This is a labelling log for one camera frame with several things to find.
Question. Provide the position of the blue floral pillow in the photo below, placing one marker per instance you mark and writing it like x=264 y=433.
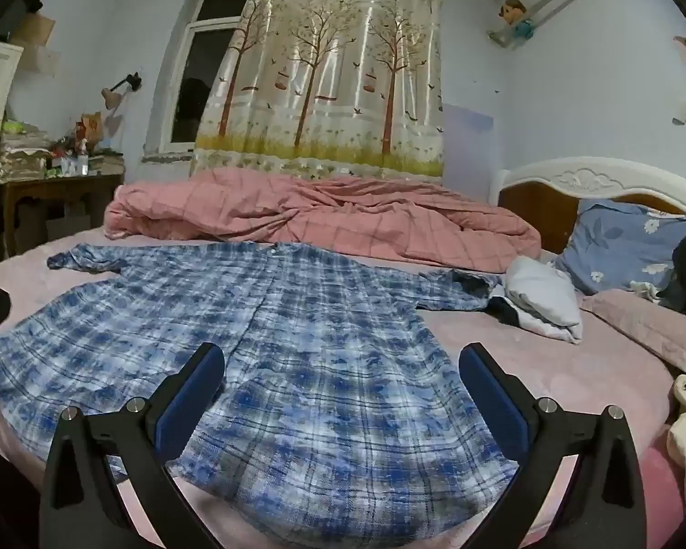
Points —
x=617 y=246

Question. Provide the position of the clear bottle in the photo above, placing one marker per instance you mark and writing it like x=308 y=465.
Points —
x=82 y=163

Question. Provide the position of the white framed window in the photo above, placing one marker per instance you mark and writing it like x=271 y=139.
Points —
x=200 y=68

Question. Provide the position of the small doll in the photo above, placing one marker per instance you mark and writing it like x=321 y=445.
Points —
x=517 y=17

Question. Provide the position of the cardboard box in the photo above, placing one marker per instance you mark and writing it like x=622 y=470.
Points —
x=34 y=28

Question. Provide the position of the white carved headboard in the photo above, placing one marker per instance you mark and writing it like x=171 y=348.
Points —
x=594 y=174

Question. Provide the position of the orange paper box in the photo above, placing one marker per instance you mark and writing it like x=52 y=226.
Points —
x=90 y=128

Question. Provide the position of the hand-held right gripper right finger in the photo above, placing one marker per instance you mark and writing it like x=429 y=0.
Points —
x=491 y=400

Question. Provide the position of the pink plush blanket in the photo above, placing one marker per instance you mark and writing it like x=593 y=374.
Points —
x=646 y=326

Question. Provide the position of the pale grey folded cloth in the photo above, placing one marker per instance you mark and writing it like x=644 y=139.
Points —
x=540 y=297

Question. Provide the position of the clamp desk lamp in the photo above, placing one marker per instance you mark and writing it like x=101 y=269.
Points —
x=114 y=96

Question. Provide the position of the tall stack of papers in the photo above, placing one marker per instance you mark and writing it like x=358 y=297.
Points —
x=23 y=157

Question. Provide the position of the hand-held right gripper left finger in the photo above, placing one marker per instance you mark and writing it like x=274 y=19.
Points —
x=191 y=406

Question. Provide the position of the blue plaid shirt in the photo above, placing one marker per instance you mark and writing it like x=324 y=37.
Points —
x=320 y=383

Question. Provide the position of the low stack of books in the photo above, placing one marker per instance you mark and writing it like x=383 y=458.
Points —
x=108 y=163

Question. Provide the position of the pink checked quilt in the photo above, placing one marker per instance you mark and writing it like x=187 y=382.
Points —
x=320 y=211

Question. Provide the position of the dark wooden desk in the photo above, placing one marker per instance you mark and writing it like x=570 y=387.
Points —
x=57 y=188

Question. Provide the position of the tree print curtain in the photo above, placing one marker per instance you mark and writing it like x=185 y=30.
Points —
x=331 y=68

